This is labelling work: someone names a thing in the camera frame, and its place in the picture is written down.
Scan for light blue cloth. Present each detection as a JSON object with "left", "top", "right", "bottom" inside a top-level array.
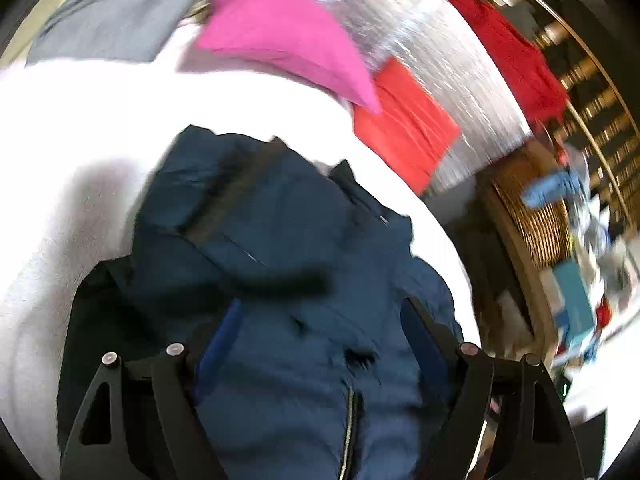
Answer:
[{"left": 522, "top": 170, "right": 583, "bottom": 209}]

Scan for white bed sheet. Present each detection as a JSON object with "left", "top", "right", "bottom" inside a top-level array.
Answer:
[{"left": 0, "top": 25, "right": 481, "bottom": 466}]

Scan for navy blue jacket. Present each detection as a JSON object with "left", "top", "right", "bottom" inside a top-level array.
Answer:
[{"left": 57, "top": 125, "right": 473, "bottom": 480}]

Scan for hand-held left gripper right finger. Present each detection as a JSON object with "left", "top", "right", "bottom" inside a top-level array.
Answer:
[{"left": 400, "top": 296, "right": 586, "bottom": 480}]

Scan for orange-red folded cloth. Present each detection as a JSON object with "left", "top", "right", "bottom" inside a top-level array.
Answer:
[{"left": 352, "top": 57, "right": 462, "bottom": 196}]

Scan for pink cloth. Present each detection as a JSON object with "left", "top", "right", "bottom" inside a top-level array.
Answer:
[{"left": 195, "top": 0, "right": 383, "bottom": 115}]

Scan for dark red cloth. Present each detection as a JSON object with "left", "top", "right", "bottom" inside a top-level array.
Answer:
[{"left": 427, "top": 0, "right": 571, "bottom": 123}]

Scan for wicker basket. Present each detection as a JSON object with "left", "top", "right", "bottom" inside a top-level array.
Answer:
[{"left": 480, "top": 142, "right": 576, "bottom": 271}]

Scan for golden spindle railing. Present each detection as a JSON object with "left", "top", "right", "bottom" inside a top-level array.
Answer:
[{"left": 420, "top": 0, "right": 640, "bottom": 231}]

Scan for grey cloth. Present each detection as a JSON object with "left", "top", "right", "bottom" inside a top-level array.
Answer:
[{"left": 25, "top": 0, "right": 226, "bottom": 66}]

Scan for teal box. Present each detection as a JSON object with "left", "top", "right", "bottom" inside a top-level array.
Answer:
[{"left": 552, "top": 260, "right": 598, "bottom": 361}]

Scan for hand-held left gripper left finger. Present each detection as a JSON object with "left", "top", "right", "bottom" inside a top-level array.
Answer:
[{"left": 60, "top": 299, "right": 244, "bottom": 480}]

